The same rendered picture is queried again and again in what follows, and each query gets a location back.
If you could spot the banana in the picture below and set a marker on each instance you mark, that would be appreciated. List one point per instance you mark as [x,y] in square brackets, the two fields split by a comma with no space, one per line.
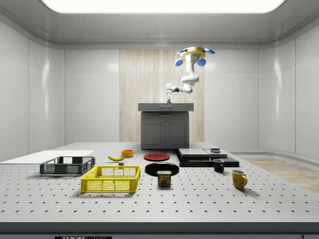
[116,158]

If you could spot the black plate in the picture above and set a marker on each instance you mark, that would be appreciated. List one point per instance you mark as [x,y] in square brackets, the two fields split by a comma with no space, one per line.
[152,169]

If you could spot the flat-sided can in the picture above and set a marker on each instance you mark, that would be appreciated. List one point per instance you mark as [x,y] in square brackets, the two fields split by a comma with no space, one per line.
[164,178]

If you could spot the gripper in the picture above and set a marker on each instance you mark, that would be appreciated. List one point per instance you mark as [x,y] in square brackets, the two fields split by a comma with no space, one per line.
[169,95]

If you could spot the white board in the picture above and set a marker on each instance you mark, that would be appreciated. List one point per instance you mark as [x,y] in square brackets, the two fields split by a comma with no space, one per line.
[37,156]

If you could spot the dark grey basket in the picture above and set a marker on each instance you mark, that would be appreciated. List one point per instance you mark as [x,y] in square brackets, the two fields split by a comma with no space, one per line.
[67,169]

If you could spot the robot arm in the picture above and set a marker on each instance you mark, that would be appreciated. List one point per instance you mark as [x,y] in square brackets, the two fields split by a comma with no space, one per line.
[190,72]

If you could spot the white cabinet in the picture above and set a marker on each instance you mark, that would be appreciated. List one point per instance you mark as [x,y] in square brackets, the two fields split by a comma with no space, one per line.
[164,132]

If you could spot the yellow bowl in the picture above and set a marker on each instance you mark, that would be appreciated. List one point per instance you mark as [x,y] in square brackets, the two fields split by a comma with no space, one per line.
[127,153]

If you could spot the yellow basket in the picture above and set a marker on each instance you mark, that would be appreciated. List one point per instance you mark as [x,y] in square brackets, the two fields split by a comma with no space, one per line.
[109,185]

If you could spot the drone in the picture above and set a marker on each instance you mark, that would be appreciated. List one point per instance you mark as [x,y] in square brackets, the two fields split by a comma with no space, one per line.
[192,50]

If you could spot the yellow mug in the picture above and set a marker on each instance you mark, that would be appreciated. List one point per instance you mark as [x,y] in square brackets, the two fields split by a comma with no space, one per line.
[238,180]

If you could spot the red plate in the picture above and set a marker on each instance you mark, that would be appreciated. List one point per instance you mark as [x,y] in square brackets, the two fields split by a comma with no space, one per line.
[157,156]

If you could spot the black mug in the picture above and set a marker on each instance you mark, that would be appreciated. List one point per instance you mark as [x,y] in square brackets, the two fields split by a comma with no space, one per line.
[218,166]

